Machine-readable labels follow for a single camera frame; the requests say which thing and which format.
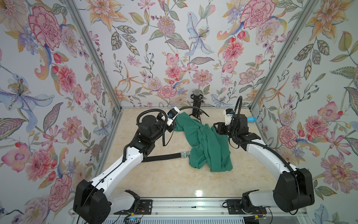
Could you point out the blue cylindrical tube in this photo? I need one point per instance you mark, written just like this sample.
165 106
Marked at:
252 119

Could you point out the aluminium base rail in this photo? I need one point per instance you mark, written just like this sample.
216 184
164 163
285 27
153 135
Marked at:
200 211

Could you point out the green trousers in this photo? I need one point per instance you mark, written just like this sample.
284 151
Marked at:
208 147

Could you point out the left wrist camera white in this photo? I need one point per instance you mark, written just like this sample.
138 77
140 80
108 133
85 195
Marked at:
173 113

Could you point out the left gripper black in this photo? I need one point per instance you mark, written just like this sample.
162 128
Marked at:
170 127

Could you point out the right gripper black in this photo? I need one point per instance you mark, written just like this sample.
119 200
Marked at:
220 130

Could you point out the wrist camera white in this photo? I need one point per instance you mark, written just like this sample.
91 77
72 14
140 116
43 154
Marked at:
173 113
228 114

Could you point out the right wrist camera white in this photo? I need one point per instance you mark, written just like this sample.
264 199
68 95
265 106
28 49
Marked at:
228 114

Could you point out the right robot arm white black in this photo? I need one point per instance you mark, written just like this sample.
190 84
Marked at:
294 188

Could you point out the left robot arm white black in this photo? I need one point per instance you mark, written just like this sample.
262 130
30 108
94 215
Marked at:
93 202

